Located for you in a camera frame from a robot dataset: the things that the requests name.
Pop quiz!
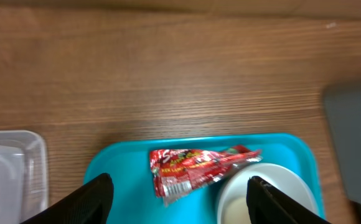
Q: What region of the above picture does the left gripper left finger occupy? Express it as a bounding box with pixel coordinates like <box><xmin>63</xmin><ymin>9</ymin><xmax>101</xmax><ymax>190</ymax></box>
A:
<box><xmin>21</xmin><ymin>173</ymin><xmax>114</xmax><ymax>224</ymax></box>

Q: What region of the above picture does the clear plastic bin lid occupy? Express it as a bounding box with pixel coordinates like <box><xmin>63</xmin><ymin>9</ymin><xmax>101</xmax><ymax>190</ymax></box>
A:
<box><xmin>0</xmin><ymin>130</ymin><xmax>49</xmax><ymax>223</ymax></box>

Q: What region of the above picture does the teal serving tray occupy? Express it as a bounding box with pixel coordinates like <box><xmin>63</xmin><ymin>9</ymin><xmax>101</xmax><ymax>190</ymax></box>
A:
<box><xmin>84</xmin><ymin>133</ymin><xmax>326</xmax><ymax>223</ymax></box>

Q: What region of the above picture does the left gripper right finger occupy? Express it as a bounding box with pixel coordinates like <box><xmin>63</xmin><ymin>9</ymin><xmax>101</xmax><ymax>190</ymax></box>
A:
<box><xmin>246</xmin><ymin>176</ymin><xmax>330</xmax><ymax>224</ymax></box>

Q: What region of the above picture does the grey bowl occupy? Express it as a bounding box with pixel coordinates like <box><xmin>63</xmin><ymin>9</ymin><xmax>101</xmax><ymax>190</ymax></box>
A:
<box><xmin>217</xmin><ymin>163</ymin><xmax>322</xmax><ymax>224</ymax></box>

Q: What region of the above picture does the white cup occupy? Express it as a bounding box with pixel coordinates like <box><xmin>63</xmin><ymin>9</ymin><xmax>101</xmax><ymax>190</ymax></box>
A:
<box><xmin>222</xmin><ymin>197</ymin><xmax>251</xmax><ymax>224</ymax></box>

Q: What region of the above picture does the red snack wrapper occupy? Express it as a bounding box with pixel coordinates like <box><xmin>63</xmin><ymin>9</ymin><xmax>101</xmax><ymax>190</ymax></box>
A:
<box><xmin>149</xmin><ymin>145</ymin><xmax>262</xmax><ymax>206</ymax></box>

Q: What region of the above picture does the grey dishwasher rack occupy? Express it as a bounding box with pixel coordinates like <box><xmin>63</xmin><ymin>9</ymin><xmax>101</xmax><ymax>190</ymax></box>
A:
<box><xmin>322</xmin><ymin>81</ymin><xmax>361</xmax><ymax>224</ymax></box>

